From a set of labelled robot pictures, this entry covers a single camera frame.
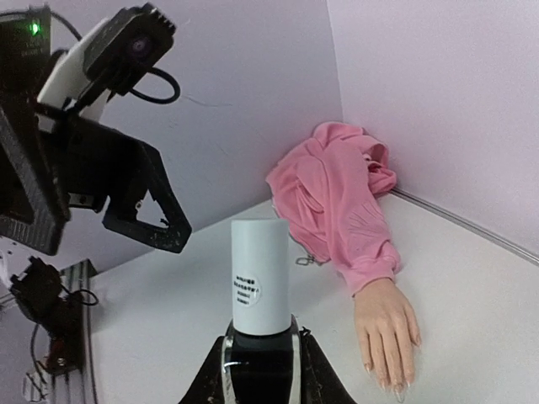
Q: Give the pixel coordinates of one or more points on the pink hoodie sleeve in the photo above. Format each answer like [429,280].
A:
[327,188]

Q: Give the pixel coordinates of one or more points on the white nail polish cap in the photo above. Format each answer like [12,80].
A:
[260,277]

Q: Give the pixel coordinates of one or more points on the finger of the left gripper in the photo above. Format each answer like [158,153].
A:
[142,205]

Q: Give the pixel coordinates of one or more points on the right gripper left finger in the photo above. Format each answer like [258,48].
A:
[213,382]

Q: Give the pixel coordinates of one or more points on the mannequin hand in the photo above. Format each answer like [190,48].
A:
[388,333]

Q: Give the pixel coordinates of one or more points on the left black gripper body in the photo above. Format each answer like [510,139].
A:
[44,175]

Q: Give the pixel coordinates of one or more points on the black nail polish bottle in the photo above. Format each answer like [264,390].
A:
[262,369]

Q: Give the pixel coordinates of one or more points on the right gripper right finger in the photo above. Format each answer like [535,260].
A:
[315,380]

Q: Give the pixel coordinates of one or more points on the aluminium front rail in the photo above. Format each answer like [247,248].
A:
[59,304]

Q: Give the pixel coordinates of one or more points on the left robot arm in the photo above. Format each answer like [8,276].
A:
[26,62]

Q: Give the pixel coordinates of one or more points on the metal zipper pull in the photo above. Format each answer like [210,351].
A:
[309,260]

